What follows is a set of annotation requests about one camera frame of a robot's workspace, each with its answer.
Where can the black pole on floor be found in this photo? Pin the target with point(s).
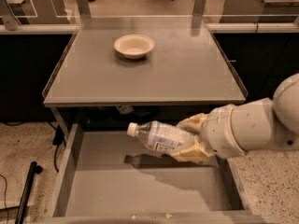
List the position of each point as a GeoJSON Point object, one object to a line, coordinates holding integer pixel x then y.
{"type": "Point", "coordinates": [34, 169]}

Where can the grey open top drawer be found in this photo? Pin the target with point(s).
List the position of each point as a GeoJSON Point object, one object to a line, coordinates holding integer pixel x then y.
{"type": "Point", "coordinates": [109, 178]}

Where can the grey cabinet table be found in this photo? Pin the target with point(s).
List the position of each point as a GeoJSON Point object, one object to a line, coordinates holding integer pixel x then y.
{"type": "Point", "coordinates": [186, 66]}

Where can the blue label plastic bottle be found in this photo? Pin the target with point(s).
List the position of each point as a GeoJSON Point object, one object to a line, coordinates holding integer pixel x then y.
{"type": "Point", "coordinates": [161, 137]}

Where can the clear acrylic barrier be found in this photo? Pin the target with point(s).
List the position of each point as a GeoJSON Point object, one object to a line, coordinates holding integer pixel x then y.
{"type": "Point", "coordinates": [212, 12]}

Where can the grey desk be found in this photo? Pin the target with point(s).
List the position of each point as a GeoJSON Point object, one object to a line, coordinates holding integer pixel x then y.
{"type": "Point", "coordinates": [260, 11]}
{"type": "Point", "coordinates": [39, 11]}

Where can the cream paper bowl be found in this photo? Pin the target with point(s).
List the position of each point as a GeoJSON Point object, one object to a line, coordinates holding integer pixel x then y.
{"type": "Point", "coordinates": [134, 46]}

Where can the grey desk at left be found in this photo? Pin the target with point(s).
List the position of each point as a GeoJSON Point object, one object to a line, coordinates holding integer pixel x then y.
{"type": "Point", "coordinates": [39, 11]}

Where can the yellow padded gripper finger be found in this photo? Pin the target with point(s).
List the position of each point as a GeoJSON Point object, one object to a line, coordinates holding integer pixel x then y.
{"type": "Point", "coordinates": [193, 124]}
{"type": "Point", "coordinates": [197, 152]}

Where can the grey desk at right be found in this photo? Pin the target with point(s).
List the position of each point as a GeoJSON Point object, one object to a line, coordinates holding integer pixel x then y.
{"type": "Point", "coordinates": [260, 11]}

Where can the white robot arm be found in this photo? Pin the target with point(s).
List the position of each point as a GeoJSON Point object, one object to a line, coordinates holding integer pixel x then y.
{"type": "Point", "coordinates": [234, 130]}

